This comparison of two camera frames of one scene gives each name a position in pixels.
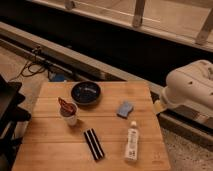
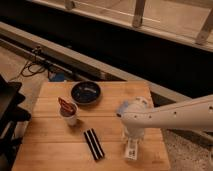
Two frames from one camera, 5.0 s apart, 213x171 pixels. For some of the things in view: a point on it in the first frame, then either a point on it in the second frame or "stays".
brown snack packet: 66,109 stays
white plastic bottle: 132,143 stays
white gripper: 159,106 -> 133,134
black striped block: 94,144 stays
